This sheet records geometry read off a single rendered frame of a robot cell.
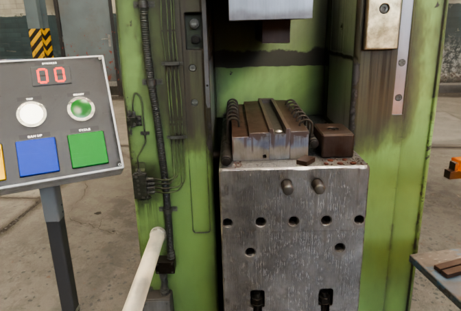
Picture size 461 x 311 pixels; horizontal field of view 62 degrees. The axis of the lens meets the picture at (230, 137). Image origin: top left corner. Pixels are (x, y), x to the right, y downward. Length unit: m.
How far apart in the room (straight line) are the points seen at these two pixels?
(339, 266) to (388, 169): 0.34
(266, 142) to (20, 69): 0.60
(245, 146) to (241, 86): 0.49
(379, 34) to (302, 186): 0.46
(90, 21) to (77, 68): 6.71
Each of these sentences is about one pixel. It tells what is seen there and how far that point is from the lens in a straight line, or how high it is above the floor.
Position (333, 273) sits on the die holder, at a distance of 1.15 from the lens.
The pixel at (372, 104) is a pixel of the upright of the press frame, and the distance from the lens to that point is 1.20.
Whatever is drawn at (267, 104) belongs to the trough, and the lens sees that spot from 1.38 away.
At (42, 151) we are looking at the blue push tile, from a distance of 0.90.
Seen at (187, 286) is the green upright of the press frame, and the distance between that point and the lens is 1.40.
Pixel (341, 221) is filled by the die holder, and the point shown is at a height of 0.76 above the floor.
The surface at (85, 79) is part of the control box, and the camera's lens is 0.96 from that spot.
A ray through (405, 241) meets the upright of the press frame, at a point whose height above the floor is 0.57.
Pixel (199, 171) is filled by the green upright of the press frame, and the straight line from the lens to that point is 1.20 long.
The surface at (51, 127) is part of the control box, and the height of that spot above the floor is 1.06.
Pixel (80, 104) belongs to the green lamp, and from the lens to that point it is 0.93.
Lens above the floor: 1.27
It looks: 17 degrees down
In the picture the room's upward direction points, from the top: 2 degrees counter-clockwise
